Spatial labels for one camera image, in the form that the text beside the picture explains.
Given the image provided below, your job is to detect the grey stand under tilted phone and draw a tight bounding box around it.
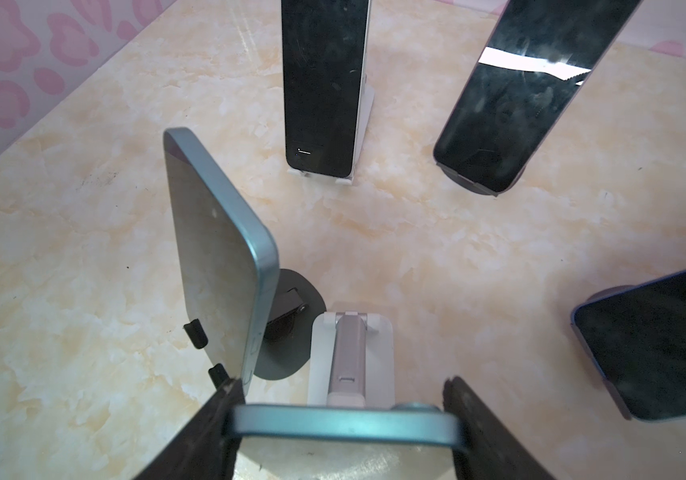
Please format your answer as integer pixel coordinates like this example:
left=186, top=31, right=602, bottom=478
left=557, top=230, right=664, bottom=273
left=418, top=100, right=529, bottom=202
left=585, top=285, right=635, bottom=303

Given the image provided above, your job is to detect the phone back left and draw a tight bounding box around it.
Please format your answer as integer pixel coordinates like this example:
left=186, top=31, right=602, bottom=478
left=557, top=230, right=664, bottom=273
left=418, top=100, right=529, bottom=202
left=281, top=0, right=370, bottom=178

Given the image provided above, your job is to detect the purple phone tilted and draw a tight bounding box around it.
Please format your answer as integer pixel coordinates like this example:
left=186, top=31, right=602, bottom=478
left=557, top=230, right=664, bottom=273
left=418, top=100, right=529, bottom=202
left=570, top=269, right=686, bottom=422

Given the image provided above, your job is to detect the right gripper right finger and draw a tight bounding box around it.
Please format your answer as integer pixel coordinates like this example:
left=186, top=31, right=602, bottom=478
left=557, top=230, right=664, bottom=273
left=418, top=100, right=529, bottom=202
left=442, top=376, right=555, bottom=480

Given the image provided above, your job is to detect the grey round stand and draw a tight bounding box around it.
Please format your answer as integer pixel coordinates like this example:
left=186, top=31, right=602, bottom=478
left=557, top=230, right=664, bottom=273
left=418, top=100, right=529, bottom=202
left=183, top=269, right=326, bottom=391

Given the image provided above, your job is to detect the teal phone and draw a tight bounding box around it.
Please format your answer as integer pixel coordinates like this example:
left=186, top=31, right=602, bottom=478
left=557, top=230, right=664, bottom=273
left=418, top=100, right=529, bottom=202
left=163, top=127, right=280, bottom=387
left=223, top=404, right=469, bottom=479

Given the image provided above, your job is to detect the phone back centre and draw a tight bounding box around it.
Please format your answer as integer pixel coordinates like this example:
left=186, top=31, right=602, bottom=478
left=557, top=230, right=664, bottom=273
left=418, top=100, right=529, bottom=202
left=433, top=0, right=639, bottom=191

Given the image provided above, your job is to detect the white stand back left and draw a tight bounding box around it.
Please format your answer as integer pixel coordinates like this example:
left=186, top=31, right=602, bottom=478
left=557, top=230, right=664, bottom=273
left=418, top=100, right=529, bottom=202
left=287, top=74, right=375, bottom=186

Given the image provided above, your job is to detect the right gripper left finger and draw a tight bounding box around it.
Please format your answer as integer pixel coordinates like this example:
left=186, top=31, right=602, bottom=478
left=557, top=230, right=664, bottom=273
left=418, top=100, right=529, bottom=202
left=135, top=379, right=245, bottom=480

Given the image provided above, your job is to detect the white folding phone stand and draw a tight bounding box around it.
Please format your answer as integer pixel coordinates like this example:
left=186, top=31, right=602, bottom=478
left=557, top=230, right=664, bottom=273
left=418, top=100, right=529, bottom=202
left=307, top=311, right=396, bottom=410

